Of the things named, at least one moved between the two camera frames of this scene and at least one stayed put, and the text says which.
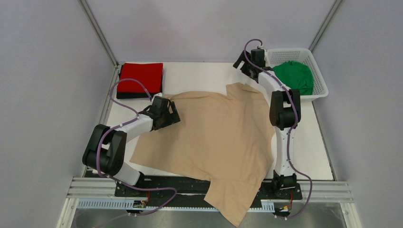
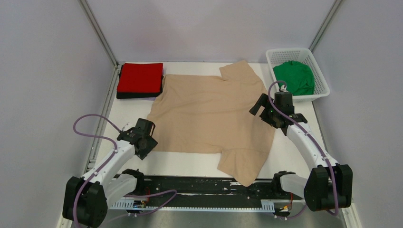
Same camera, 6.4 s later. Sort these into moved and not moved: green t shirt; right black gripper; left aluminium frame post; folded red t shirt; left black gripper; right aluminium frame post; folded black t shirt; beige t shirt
Moved: beige t shirt; left black gripper; right black gripper
Not moved: folded black t shirt; left aluminium frame post; right aluminium frame post; folded red t shirt; green t shirt
